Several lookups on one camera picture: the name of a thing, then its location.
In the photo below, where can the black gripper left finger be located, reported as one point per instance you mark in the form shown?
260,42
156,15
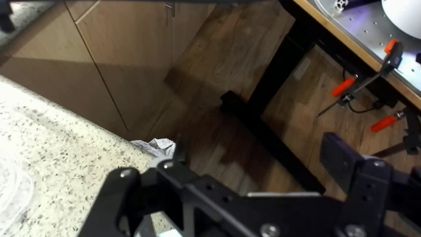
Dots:
128,196

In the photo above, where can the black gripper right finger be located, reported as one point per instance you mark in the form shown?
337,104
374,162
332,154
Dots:
373,187

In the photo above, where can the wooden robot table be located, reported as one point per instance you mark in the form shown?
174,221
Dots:
366,30

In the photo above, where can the clear plastic container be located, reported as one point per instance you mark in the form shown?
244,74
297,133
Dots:
16,192

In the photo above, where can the orange bar clamp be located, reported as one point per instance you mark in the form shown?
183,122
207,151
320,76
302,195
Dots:
347,91

